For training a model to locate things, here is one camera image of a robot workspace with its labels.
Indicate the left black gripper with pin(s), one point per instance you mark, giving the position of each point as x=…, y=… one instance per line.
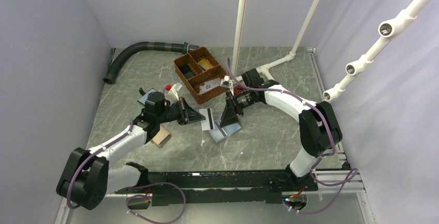
x=187, y=114

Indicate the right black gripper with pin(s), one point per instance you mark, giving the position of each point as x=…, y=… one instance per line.
x=229, y=116

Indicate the grey leather card holder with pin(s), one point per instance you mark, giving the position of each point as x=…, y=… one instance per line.
x=219, y=134

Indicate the white striped credit card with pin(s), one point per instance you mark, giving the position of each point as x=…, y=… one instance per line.
x=208, y=122

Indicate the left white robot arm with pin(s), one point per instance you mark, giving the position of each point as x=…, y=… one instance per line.
x=88, y=175

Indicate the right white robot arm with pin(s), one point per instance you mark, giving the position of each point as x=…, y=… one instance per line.
x=318, y=125

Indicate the silver card in sleeve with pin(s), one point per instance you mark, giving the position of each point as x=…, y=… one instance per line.
x=221, y=130

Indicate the beige snap card holder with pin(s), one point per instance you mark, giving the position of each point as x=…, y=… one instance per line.
x=161, y=137

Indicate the cards in basket front compartment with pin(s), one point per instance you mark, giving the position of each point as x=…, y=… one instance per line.
x=209, y=85

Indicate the black card in basket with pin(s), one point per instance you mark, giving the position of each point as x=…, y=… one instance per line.
x=187, y=72

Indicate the open blue card wallet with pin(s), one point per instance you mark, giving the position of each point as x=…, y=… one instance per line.
x=150, y=97

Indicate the red leather wallet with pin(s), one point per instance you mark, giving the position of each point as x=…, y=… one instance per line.
x=238, y=90

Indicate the brown woven divided basket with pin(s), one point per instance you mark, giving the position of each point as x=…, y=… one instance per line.
x=200, y=77

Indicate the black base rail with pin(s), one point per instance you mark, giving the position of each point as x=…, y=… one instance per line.
x=269, y=186

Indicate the white PVC pipe frame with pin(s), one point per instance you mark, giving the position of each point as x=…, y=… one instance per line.
x=271, y=23

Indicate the white pipe camera boom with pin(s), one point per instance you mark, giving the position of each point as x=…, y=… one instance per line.
x=388, y=31

